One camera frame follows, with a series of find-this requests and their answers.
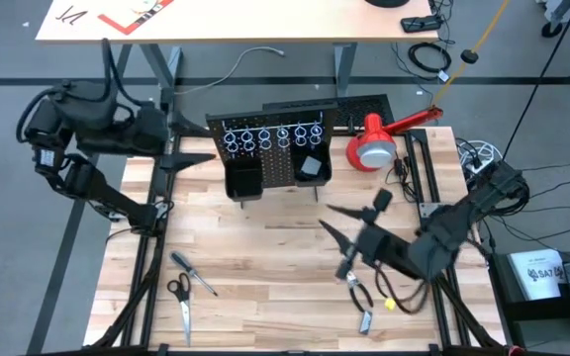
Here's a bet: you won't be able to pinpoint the black-handled screwdriver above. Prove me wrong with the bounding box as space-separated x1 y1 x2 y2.
169 250 220 298

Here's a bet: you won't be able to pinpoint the light wood desk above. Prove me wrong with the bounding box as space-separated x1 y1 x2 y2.
35 0 439 128

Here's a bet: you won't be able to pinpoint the grey network cable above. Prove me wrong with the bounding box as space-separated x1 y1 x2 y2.
157 45 286 96

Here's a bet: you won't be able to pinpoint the white cable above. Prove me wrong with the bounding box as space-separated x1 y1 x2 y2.
455 139 502 164

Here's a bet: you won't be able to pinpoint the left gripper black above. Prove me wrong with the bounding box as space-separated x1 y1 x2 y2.
116 103 217 175

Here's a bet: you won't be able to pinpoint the black tower heater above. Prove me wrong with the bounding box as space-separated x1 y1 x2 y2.
336 93 396 129

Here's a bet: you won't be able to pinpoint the black adapter cable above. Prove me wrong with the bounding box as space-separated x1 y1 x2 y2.
384 165 418 204

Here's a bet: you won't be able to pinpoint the white round object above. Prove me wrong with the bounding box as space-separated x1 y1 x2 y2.
129 0 163 15

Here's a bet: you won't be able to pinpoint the coiled black cable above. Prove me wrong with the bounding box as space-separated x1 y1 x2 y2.
406 40 453 75

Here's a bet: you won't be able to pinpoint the thin black pole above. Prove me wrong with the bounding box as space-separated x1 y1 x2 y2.
500 0 570 167

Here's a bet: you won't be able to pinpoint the white light bulb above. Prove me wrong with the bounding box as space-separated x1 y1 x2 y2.
356 135 396 169

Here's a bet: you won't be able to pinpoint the grey square block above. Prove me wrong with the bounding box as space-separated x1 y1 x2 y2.
299 156 322 177

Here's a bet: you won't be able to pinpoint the white wire ring tool rack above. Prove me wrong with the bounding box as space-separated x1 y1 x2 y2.
220 121 326 154

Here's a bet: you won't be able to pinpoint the black-handled silver pliers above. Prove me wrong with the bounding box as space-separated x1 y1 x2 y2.
344 270 375 314

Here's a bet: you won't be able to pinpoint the black round base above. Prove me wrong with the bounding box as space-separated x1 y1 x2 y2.
363 0 411 9

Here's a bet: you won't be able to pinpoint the black aluminium rig frame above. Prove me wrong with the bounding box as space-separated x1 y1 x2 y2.
84 116 512 356

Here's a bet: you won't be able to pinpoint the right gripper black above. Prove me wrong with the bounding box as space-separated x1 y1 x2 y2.
318 188 418 281

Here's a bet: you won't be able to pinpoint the white printed booklet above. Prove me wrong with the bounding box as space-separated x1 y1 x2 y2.
506 248 567 302

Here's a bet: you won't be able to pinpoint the black perforated pegboard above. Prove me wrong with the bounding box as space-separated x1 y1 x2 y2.
204 106 339 209

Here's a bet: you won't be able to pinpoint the silver folding utility knife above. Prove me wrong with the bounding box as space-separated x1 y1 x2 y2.
358 309 374 336

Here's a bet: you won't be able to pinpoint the black-handled scissors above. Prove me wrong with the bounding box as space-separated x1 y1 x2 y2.
165 271 193 348

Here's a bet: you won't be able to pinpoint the black equipment case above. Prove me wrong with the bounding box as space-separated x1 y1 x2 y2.
486 248 570 342

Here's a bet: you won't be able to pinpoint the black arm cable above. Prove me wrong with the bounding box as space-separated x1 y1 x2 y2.
100 38 141 108

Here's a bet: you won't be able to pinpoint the black pegboard bin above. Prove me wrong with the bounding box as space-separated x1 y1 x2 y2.
290 151 333 189
224 156 265 203

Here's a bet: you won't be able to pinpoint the white power strip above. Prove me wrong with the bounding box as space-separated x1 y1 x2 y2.
464 156 495 175

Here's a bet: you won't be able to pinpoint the yellow cord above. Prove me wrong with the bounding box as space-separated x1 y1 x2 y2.
430 0 513 111

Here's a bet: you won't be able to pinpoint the red white printed sheet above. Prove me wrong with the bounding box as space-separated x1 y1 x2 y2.
97 0 175 37

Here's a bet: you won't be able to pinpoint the black bent wire item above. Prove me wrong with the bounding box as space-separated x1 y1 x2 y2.
54 5 89 27

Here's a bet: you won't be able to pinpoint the red desk lamp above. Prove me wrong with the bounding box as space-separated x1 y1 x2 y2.
345 106 444 173

